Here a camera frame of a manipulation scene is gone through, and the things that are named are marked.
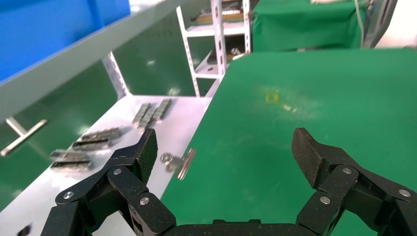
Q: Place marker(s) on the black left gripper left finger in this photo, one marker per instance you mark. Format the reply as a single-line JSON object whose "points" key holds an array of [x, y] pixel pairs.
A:
{"points": [[123, 182]]}

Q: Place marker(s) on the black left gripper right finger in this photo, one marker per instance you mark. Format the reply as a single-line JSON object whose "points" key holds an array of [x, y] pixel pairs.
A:
{"points": [[338, 182]]}

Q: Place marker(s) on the silver binder clip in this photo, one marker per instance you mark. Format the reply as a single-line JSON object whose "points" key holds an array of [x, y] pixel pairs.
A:
{"points": [[185, 164]]}

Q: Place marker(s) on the grey notched metal strip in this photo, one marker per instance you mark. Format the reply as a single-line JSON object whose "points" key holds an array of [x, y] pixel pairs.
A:
{"points": [[149, 118], [141, 114], [162, 109]]}

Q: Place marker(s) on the green table cloth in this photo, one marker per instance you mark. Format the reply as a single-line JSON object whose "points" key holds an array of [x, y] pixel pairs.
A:
{"points": [[260, 146]]}

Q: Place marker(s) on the white metal shelf rack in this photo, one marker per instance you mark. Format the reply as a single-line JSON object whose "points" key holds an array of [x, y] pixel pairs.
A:
{"points": [[182, 114]]}

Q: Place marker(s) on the small black part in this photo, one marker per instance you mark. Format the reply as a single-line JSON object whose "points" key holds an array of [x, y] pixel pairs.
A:
{"points": [[24, 230]]}

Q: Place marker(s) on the silver table clamp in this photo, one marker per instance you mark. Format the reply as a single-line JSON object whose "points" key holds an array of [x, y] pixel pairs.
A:
{"points": [[237, 53]]}

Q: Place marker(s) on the white robot column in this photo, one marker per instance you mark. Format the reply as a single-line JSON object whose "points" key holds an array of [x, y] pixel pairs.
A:
{"points": [[378, 22]]}

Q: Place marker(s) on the blue plastic bin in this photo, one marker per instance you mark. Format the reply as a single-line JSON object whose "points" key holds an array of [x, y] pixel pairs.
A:
{"points": [[49, 29]]}

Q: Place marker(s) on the white slotted storage rack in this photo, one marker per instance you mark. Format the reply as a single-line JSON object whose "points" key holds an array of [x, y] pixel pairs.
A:
{"points": [[208, 31]]}

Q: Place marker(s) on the grey metal bracket part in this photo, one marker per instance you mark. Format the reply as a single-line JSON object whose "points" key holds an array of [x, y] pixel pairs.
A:
{"points": [[101, 134], [71, 165], [70, 155], [91, 144]]}

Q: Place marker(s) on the grey metal T bracket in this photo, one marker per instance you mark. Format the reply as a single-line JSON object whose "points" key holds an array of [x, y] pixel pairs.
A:
{"points": [[22, 136]]}

